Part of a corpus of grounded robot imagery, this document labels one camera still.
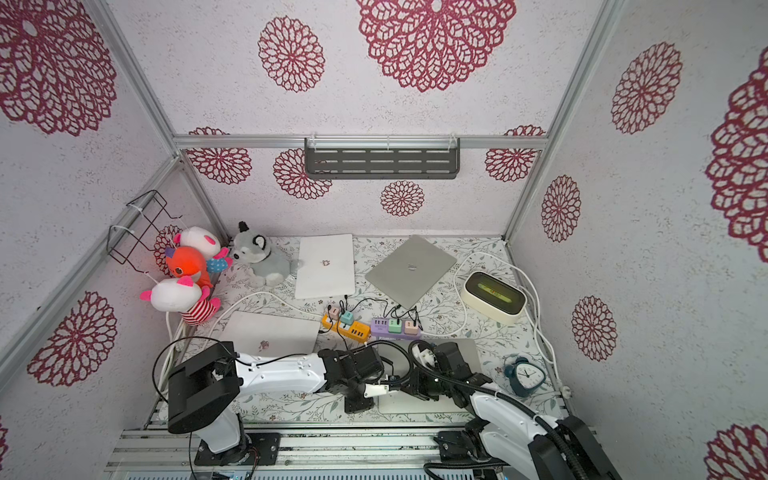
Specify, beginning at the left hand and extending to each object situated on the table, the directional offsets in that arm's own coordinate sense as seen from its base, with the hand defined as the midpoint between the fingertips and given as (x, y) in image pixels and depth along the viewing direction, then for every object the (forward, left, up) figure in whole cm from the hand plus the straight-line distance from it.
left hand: (367, 398), depth 82 cm
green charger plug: (+18, -8, +7) cm, 21 cm away
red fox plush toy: (+34, +55, +18) cm, 67 cm away
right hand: (+3, -8, +3) cm, 9 cm away
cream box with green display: (+29, -41, +5) cm, 51 cm away
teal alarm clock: (+5, -43, +4) cm, 44 cm away
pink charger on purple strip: (+18, -12, +7) cm, 23 cm away
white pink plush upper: (+43, +53, +19) cm, 71 cm away
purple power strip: (+20, -3, +2) cm, 20 cm away
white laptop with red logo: (+47, +17, -1) cm, 50 cm away
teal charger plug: (+21, +6, +7) cm, 23 cm away
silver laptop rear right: (+44, -14, 0) cm, 47 cm away
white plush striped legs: (+21, +49, +20) cm, 57 cm away
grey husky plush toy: (+39, +34, +9) cm, 53 cm away
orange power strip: (+20, +4, +3) cm, 20 cm away
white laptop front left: (+19, +34, 0) cm, 39 cm away
